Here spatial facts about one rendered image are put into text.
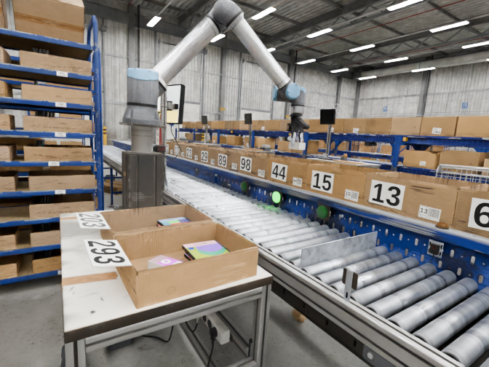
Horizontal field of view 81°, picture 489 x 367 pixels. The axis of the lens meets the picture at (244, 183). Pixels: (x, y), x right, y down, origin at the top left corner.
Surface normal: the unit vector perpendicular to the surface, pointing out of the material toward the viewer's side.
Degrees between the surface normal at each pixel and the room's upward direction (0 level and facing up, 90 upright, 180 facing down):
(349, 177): 90
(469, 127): 90
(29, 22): 123
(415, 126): 90
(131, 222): 89
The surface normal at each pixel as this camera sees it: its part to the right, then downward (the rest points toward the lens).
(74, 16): 0.43, 0.68
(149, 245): 0.57, 0.15
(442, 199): -0.83, 0.05
